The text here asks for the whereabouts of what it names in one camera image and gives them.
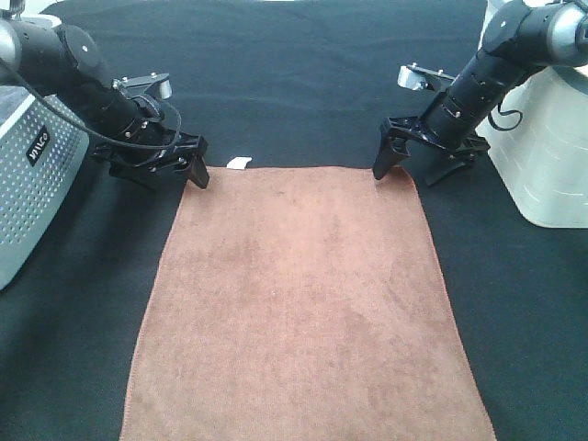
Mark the white plastic basket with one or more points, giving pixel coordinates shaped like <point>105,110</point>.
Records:
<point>539,147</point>

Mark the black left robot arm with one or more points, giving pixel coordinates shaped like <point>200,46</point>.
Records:
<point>136,131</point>

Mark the brown towel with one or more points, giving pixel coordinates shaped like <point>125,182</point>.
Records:
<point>301,304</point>

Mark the black table cloth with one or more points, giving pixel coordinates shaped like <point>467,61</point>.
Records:
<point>301,83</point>

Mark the grey perforated laundry basket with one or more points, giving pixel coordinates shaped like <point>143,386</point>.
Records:
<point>40,158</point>

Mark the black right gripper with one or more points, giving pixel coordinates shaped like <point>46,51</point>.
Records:
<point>395,132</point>

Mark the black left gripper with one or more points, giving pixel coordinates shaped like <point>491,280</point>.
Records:
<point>154,168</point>

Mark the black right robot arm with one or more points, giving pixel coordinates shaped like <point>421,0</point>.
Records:
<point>518,42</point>

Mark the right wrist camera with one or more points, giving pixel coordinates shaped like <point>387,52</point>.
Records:
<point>417,78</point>

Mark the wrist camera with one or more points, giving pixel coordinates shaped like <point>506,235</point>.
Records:
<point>417,78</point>
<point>153,84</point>

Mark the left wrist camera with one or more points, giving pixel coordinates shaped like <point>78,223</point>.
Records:
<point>153,84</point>

